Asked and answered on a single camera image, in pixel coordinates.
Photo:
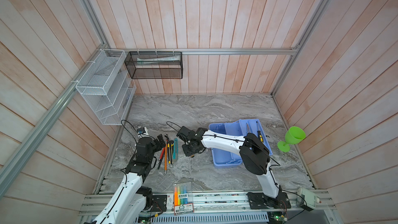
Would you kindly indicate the red handled hex key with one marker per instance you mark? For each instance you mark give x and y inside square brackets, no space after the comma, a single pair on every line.
[161,157]

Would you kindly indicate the orange handled screwdriver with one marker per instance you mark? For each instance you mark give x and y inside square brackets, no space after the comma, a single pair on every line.
[165,159]

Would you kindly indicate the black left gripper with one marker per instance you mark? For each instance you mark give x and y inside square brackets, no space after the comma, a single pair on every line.
[161,140]

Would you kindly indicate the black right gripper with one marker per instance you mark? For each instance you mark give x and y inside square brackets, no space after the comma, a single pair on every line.
[186,152]

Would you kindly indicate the white wire mesh shelf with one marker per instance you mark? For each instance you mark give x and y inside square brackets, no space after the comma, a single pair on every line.
[106,88]

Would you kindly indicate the right aluminium frame post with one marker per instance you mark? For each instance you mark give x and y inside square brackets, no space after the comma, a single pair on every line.
[315,17]

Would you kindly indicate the silver metal tool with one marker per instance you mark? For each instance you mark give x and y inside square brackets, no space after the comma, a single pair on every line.
[248,128]

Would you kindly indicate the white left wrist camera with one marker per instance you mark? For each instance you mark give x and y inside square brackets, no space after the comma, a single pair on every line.
[142,131]

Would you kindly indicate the black wire mesh basket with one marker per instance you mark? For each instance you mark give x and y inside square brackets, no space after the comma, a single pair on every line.
[154,64]

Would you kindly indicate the green plastic goblet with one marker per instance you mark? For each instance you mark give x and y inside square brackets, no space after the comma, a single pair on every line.
[293,136]

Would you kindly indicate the horizontal aluminium wall rail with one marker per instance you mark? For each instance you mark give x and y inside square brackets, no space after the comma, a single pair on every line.
[215,51]

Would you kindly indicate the white toolbox lid pink handle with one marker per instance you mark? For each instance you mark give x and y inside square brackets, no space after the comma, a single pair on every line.
[307,199]

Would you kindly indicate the yellow black handled screwdriver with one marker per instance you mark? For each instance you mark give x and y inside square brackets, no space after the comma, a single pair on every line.
[260,136]

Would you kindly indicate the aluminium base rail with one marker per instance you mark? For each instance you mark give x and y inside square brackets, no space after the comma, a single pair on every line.
[234,207]

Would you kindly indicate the yellow black utility knife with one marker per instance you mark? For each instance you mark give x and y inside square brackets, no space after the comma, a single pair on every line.
[170,146]

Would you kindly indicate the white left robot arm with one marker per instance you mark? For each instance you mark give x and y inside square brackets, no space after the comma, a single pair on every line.
[132,197]

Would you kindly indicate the highlighter marker pack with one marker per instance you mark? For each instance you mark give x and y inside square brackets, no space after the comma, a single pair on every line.
[183,198]

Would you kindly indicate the left aluminium frame rail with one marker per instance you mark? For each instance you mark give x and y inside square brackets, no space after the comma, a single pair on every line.
[31,142]

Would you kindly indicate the teal utility knife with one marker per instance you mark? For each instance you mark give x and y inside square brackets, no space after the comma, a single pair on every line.
[175,150]

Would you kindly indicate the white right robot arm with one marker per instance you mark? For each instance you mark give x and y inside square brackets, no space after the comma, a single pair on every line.
[255,157]

